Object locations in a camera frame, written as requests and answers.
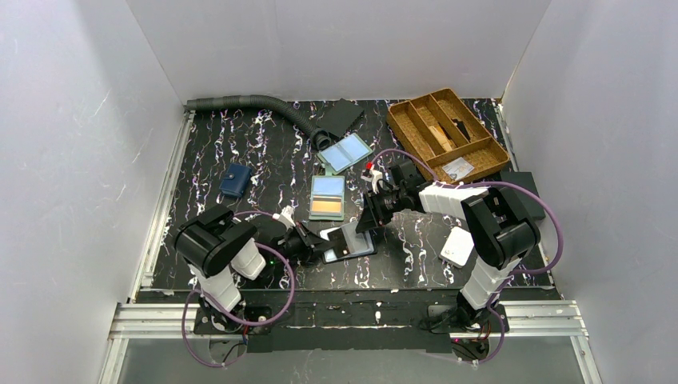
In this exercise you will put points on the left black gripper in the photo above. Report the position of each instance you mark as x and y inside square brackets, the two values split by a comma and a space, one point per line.
[308, 242]

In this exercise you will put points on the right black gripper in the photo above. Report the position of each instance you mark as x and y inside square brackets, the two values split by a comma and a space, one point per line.
[377, 204]

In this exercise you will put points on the black card holder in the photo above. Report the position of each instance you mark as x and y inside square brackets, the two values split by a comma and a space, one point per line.
[347, 243]

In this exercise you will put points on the green card holder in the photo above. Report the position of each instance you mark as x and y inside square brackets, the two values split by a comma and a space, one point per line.
[327, 198]
[344, 154]

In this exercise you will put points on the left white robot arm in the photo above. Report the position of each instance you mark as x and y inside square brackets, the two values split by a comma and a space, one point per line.
[222, 248]

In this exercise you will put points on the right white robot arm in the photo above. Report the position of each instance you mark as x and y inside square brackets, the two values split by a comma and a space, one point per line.
[499, 225]

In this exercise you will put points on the black card in tray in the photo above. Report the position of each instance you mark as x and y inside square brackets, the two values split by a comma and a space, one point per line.
[462, 128]

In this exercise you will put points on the white box with code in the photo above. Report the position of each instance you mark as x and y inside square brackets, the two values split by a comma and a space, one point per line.
[457, 248]

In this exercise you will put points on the wooden piece in tray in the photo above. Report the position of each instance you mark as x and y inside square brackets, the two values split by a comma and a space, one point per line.
[442, 138]

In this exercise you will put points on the black square pad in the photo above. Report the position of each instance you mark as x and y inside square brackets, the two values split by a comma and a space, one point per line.
[340, 118]

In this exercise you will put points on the blue snap wallet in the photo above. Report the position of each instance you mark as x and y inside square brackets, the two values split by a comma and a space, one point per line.
[235, 180]

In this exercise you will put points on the wicker divided tray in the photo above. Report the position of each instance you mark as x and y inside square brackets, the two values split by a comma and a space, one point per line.
[410, 120]

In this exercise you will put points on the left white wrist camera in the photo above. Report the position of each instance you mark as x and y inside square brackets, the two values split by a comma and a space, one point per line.
[285, 216]

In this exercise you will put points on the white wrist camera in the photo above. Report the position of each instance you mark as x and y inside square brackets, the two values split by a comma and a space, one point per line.
[285, 216]
[372, 176]

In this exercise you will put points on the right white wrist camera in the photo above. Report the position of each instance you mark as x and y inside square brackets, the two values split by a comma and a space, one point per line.
[372, 176]

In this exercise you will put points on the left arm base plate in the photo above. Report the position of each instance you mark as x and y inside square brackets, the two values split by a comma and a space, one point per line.
[209, 322]

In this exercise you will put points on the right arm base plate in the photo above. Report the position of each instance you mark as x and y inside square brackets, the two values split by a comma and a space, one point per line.
[442, 319]

